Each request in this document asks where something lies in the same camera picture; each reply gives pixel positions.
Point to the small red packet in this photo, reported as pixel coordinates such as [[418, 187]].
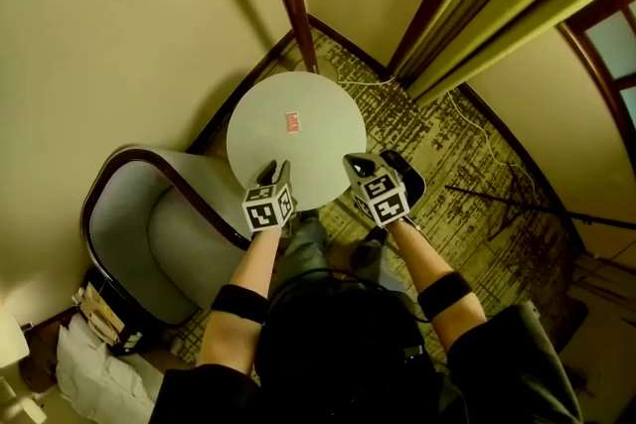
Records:
[[293, 123]]

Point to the yellow-green curtain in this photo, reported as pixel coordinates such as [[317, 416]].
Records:
[[522, 5]]

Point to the wooden-framed grid window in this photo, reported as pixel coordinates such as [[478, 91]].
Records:
[[611, 44]]

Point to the grey armchair with dark frame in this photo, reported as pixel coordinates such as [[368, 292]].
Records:
[[119, 223]]

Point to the black light stand tripod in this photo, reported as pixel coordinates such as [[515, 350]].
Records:
[[536, 208]]

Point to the person's legs in jeans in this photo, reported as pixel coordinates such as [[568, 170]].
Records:
[[303, 243]]

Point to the person's right forearm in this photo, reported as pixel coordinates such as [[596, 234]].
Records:
[[422, 253]]

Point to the brown paper bag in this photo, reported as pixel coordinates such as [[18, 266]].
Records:
[[99, 313]]

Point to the person's black top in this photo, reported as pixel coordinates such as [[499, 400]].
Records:
[[507, 362]]

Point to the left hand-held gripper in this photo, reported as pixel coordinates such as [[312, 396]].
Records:
[[266, 208]]

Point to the white bedding pile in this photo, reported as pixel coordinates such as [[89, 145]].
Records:
[[99, 377]]

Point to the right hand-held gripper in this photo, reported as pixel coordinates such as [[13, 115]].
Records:
[[382, 201]]

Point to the black waste bin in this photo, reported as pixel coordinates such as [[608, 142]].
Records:
[[415, 183]]

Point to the person's left forearm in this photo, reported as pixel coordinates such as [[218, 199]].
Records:
[[253, 263]]

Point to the round white side table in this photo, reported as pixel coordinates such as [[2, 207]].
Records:
[[323, 104]]

